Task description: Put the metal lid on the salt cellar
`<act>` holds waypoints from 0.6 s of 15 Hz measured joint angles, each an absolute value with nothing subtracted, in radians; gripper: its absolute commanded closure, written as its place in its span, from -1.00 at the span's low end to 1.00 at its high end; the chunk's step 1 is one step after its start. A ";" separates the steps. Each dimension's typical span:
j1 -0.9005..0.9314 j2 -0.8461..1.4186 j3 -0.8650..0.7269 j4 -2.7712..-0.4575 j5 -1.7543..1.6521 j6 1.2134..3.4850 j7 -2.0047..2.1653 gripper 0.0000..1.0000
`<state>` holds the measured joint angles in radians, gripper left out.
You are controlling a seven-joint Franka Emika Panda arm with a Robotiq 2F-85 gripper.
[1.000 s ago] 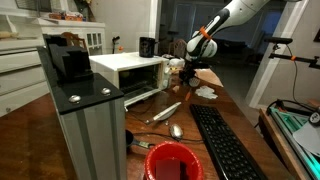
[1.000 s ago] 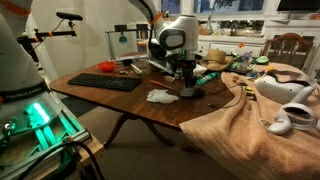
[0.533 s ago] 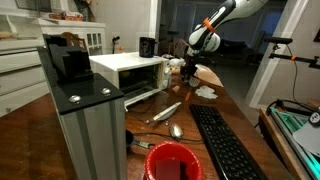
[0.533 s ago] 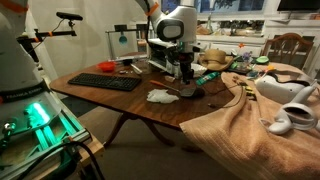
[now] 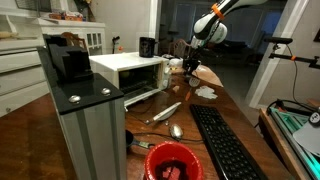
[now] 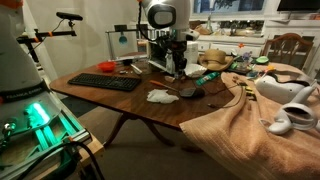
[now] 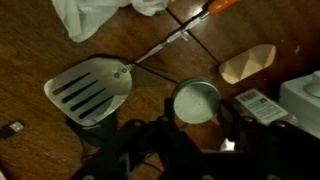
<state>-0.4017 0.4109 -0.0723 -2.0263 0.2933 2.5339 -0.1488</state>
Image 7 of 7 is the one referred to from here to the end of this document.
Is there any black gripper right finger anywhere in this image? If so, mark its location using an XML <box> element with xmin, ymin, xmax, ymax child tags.
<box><xmin>218</xmin><ymin>102</ymin><xmax>236</xmax><ymax>141</ymax></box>

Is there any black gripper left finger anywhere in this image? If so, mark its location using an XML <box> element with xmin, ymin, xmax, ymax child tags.
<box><xmin>163</xmin><ymin>97</ymin><xmax>178</xmax><ymax>123</ymax></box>

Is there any grey box with barcode label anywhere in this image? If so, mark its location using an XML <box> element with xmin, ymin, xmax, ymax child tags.
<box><xmin>233</xmin><ymin>88</ymin><xmax>298</xmax><ymax>127</ymax></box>

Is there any faceted light wooden block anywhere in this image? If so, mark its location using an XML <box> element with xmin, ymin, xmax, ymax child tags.
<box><xmin>218</xmin><ymin>43</ymin><xmax>277</xmax><ymax>85</ymax></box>

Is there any crumpled white cloth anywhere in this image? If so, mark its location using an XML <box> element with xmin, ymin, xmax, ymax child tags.
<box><xmin>50</xmin><ymin>0</ymin><xmax>171</xmax><ymax>44</ymax></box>

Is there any small black usb stick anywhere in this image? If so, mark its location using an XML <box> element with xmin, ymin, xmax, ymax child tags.
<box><xmin>0</xmin><ymin>120</ymin><xmax>26</xmax><ymax>140</ymax></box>

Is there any thin black cable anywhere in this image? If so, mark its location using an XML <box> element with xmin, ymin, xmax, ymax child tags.
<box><xmin>133</xmin><ymin>63</ymin><xmax>180</xmax><ymax>85</ymax></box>

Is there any slotted metal spatula orange handle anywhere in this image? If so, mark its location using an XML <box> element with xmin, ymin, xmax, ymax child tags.
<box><xmin>43</xmin><ymin>0</ymin><xmax>241</xmax><ymax>128</ymax></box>

